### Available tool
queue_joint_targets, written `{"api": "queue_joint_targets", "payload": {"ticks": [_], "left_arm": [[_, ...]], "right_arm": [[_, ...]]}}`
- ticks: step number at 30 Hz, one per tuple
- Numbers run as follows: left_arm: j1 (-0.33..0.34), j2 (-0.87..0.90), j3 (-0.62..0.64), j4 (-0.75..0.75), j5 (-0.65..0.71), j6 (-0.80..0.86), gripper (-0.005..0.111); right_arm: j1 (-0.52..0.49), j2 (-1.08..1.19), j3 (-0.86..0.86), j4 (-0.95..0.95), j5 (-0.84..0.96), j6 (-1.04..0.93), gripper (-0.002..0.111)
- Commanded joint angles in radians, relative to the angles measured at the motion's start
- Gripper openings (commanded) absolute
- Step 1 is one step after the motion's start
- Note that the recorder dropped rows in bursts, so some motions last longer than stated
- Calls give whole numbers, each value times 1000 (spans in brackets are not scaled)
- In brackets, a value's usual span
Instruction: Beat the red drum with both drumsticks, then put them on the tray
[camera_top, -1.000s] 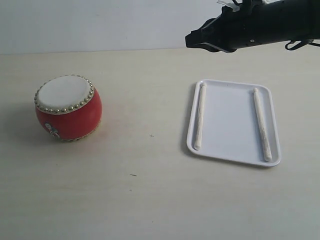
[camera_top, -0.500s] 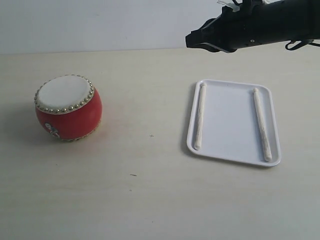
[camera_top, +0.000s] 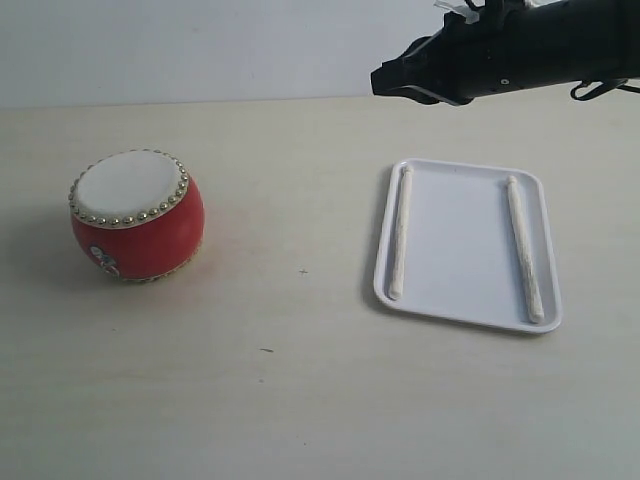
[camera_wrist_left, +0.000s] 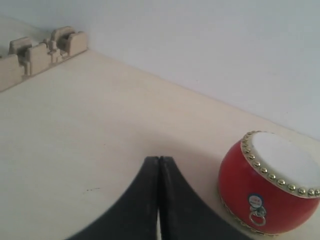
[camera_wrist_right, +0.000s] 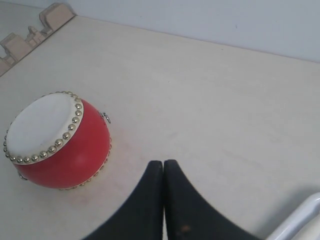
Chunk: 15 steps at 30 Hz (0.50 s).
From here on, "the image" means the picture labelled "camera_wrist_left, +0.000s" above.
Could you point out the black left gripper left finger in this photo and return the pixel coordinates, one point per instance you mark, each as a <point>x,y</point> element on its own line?
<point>134,215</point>

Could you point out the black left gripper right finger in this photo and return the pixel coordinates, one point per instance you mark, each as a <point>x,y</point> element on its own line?
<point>183,215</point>

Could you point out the small red drum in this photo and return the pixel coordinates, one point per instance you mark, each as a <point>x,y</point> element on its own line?
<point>268,183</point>

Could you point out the beige cardboard packing insert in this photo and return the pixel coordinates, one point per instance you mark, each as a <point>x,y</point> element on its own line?
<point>25,60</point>

